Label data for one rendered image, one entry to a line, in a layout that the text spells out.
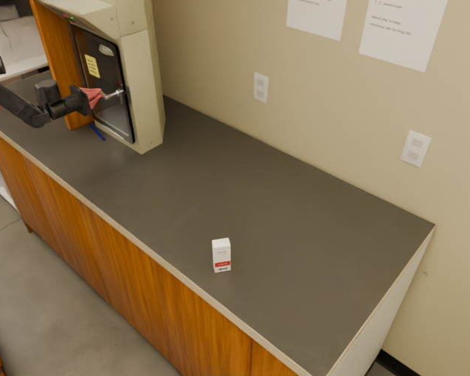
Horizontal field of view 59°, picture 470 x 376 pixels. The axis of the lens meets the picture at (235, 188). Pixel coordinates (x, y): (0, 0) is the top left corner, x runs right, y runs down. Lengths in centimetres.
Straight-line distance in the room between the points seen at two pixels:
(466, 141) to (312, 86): 53
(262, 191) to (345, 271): 42
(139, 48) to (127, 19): 11
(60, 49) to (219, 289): 113
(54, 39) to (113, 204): 69
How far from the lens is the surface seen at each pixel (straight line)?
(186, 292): 137
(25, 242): 288
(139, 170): 162
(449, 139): 139
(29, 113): 150
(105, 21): 144
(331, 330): 115
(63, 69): 184
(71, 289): 252
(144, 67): 157
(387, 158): 149
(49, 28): 178
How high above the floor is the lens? 190
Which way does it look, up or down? 40 degrees down
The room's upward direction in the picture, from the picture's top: straight up
